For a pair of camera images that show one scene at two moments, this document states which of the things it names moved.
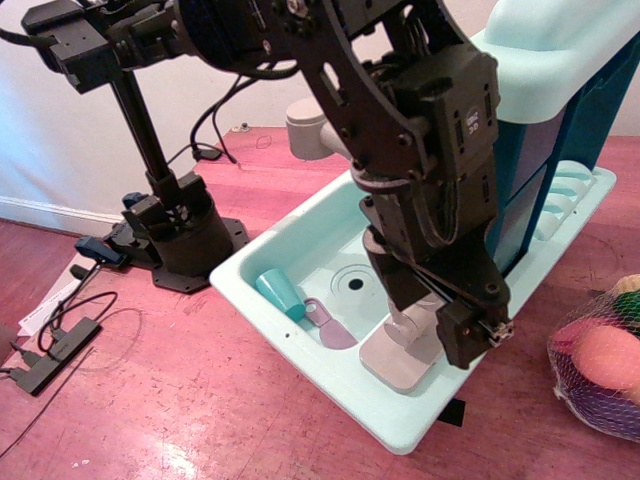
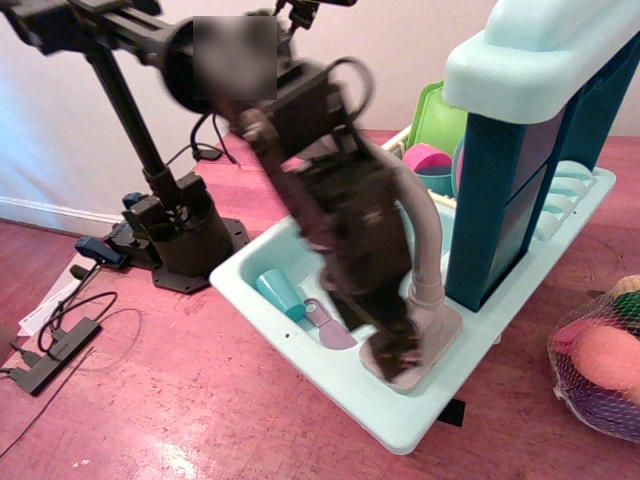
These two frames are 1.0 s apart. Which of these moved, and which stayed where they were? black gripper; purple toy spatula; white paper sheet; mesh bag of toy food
Moved: black gripper
Stayed: purple toy spatula; mesh bag of toy food; white paper sheet
